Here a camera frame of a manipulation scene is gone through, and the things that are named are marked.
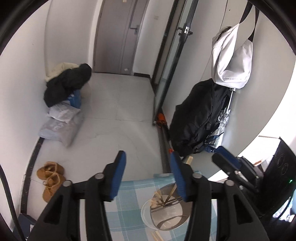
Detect grey utensil holder cup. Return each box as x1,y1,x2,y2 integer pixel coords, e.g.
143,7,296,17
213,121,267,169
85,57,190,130
141,196,192,231

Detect wooden chopstick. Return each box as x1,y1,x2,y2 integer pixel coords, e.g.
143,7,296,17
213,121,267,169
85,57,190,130
185,156,193,165
151,230,164,241
150,183,182,210

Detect dark blue flat box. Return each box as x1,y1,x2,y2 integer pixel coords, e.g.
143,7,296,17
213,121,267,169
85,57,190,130
18,213,37,240

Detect brown suede boots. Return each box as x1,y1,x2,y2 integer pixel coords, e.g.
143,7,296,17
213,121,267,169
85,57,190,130
36,162,66,203

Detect teal checked tablecloth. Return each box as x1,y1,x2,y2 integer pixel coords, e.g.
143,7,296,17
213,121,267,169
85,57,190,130
105,171,218,241

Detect wooden chopstick on table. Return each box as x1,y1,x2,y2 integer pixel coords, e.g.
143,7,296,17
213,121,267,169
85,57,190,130
151,230,164,241

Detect wooden chopstick in holder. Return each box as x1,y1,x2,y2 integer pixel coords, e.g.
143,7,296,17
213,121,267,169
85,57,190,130
150,183,182,210

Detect silver folded umbrella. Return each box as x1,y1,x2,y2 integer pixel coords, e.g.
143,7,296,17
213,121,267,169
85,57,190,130
204,88,236,153

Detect white plastic bags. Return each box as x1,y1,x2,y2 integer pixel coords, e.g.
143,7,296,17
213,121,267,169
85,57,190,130
39,103,83,147

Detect black coat hanging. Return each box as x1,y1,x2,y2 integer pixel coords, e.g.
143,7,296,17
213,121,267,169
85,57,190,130
169,79,231,157

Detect orange broom head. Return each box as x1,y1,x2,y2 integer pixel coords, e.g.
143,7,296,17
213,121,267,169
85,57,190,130
157,113,167,127

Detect black clothes pile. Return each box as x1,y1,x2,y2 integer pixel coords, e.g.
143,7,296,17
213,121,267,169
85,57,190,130
44,63,92,108

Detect white tote bag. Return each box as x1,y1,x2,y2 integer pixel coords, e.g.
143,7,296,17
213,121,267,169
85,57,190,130
211,24,253,89

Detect grey door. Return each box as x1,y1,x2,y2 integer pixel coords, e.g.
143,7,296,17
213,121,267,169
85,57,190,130
93,0,149,75

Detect black sliding door frame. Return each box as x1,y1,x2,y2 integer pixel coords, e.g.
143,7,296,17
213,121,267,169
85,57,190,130
152,1,198,125

